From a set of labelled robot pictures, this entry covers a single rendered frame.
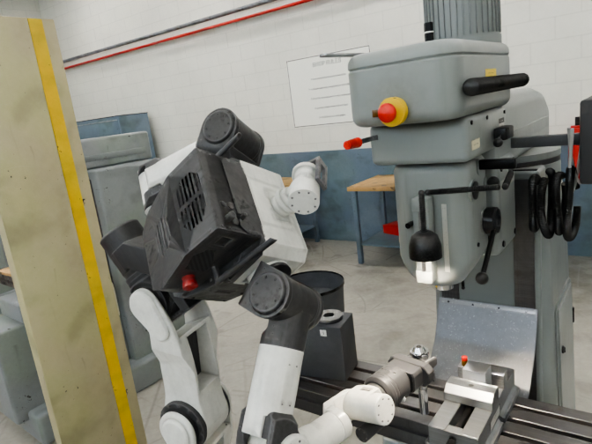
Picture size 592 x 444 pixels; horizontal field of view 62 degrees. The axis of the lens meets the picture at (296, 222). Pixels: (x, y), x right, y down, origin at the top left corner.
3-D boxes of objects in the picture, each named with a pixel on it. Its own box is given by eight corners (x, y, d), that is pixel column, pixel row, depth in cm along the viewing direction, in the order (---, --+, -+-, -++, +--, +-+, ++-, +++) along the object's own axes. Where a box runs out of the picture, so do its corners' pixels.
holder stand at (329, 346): (346, 381, 159) (339, 324, 154) (284, 373, 168) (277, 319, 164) (358, 363, 169) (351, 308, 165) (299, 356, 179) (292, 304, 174)
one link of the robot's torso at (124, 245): (88, 248, 129) (124, 212, 120) (124, 235, 140) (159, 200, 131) (151, 337, 128) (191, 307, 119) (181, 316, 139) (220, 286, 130)
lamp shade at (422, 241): (409, 262, 109) (406, 235, 108) (410, 252, 116) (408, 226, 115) (442, 261, 107) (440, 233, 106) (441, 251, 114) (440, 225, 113)
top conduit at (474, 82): (480, 95, 97) (479, 77, 96) (458, 98, 99) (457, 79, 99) (529, 85, 132) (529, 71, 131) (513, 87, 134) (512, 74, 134)
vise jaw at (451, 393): (492, 411, 124) (492, 397, 123) (444, 399, 132) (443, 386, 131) (499, 399, 129) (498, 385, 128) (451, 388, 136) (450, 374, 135)
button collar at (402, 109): (405, 125, 102) (403, 95, 101) (379, 128, 106) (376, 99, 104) (409, 124, 104) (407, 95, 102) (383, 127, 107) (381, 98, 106)
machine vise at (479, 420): (484, 468, 116) (483, 426, 114) (424, 447, 125) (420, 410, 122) (520, 390, 143) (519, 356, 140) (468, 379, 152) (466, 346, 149)
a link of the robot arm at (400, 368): (434, 358, 119) (406, 381, 111) (436, 394, 121) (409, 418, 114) (390, 344, 128) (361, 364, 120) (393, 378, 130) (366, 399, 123)
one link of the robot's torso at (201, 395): (162, 454, 134) (114, 292, 126) (200, 415, 149) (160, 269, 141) (208, 460, 127) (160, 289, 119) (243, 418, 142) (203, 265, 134)
